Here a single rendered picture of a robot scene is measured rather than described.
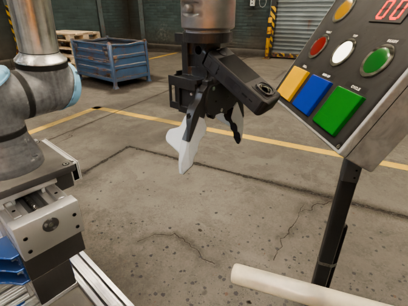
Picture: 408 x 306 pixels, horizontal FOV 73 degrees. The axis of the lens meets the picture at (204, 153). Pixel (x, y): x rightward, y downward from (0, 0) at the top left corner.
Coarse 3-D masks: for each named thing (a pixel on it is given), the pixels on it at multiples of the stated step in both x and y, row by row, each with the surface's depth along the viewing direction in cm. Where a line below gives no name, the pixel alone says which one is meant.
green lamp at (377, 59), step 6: (384, 48) 44; (372, 54) 46; (378, 54) 44; (384, 54) 43; (366, 60) 46; (372, 60) 45; (378, 60) 44; (384, 60) 43; (366, 66) 46; (372, 66) 44; (378, 66) 43; (366, 72) 45
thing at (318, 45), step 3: (318, 39) 63; (321, 39) 62; (324, 39) 61; (315, 42) 64; (318, 42) 62; (321, 42) 61; (324, 42) 60; (315, 45) 63; (318, 45) 62; (321, 45) 61; (312, 48) 64; (315, 48) 62; (318, 48) 61; (321, 48) 60; (312, 51) 63; (315, 51) 62; (318, 51) 61; (312, 54) 63; (315, 54) 62
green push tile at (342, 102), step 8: (336, 88) 50; (344, 88) 48; (336, 96) 49; (344, 96) 47; (352, 96) 45; (360, 96) 44; (328, 104) 50; (336, 104) 48; (344, 104) 46; (352, 104) 44; (360, 104) 44; (320, 112) 51; (328, 112) 49; (336, 112) 47; (344, 112) 45; (352, 112) 44; (320, 120) 50; (328, 120) 48; (336, 120) 46; (344, 120) 45; (328, 128) 47; (336, 128) 45
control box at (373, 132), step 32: (384, 0) 49; (320, 32) 64; (352, 32) 53; (384, 32) 46; (320, 64) 59; (352, 64) 50; (384, 64) 43; (384, 96) 40; (320, 128) 50; (352, 128) 43; (384, 128) 42; (352, 160) 45
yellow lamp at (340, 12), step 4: (348, 0) 59; (352, 0) 58; (344, 4) 59; (348, 4) 58; (340, 8) 60; (344, 8) 59; (348, 8) 57; (336, 12) 61; (340, 12) 60; (344, 12) 58; (336, 16) 60; (340, 16) 59
